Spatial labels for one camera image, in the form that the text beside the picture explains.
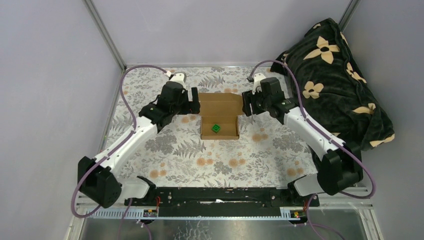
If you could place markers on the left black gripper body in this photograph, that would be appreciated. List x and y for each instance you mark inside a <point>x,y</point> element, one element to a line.
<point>182,107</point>

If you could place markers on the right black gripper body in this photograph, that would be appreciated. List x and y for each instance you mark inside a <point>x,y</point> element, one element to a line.
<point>259,103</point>

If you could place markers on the brown cardboard box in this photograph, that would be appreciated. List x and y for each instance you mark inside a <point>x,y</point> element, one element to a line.
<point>223,109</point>

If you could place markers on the small green cube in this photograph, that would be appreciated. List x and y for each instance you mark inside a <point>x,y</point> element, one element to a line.
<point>216,128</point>

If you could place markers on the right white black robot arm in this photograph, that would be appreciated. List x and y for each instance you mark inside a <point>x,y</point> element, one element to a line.
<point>337,162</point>

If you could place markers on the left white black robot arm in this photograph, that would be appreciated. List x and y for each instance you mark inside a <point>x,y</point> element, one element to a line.
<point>98,177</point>

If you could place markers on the floral patterned table mat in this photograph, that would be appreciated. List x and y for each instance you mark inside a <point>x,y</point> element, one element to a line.
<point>267,154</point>

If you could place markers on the black floral blanket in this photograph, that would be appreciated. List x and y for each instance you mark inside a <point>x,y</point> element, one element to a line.
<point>332,88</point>

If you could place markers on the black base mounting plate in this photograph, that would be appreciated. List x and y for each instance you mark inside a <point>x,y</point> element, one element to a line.
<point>221,210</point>

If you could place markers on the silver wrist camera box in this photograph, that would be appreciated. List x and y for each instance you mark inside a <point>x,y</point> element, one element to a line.
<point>257,78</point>

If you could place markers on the aluminium frame rail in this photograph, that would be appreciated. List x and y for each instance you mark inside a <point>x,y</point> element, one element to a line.
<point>351,198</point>

